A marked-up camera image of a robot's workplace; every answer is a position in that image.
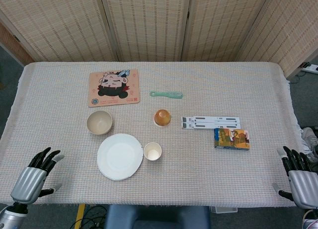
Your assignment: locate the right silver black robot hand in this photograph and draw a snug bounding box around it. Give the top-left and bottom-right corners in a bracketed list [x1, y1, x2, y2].
[272, 146, 318, 210]

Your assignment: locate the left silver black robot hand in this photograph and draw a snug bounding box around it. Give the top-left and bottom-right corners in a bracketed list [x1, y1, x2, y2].
[10, 147, 65, 205]

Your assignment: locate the beige bowl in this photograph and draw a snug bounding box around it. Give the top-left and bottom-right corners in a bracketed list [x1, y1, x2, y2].
[86, 110, 113, 135]

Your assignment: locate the white paper cup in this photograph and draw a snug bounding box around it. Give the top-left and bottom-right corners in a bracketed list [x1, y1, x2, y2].
[143, 142, 162, 161]

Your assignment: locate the white paper plate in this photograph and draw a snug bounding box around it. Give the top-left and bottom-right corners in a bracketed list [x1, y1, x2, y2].
[96, 133, 145, 181]

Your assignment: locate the orange translucent jelly cup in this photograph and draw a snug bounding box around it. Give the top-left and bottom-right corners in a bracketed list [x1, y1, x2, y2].
[153, 109, 172, 127]

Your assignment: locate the white sneaker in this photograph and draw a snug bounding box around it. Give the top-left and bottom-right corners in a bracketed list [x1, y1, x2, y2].
[301, 126, 318, 153]

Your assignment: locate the clear plastic box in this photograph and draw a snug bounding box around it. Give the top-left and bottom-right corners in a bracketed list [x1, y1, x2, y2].
[210, 206, 239, 214]

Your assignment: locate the blue orange cardboard box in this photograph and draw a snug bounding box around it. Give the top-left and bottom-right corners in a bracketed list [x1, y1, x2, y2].
[213, 128, 251, 151]

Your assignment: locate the pale woven tablecloth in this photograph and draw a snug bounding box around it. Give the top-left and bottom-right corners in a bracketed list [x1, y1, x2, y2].
[0, 61, 306, 208]

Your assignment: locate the white folding laptop stand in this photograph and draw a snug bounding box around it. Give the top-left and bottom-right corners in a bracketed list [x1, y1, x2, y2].
[181, 116, 241, 130]

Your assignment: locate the white power strip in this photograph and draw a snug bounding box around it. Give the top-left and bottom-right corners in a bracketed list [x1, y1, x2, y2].
[302, 62, 318, 75]

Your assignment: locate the cartoon girl mouse pad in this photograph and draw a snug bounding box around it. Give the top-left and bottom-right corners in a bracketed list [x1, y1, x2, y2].
[87, 69, 141, 108]

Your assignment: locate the blue padded seat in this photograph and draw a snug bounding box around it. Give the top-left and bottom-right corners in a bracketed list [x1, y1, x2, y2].
[103, 204, 211, 229]

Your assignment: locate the woven folding screen panel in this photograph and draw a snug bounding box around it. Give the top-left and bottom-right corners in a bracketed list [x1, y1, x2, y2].
[181, 0, 275, 63]
[236, 0, 318, 79]
[0, 10, 34, 66]
[0, 0, 120, 63]
[99, 0, 193, 63]

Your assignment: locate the green plastic comb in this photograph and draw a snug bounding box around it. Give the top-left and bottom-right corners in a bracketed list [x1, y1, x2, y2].
[149, 90, 184, 99]

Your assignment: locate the black floor cable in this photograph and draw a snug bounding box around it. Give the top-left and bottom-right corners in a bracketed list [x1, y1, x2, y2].
[69, 206, 106, 229]

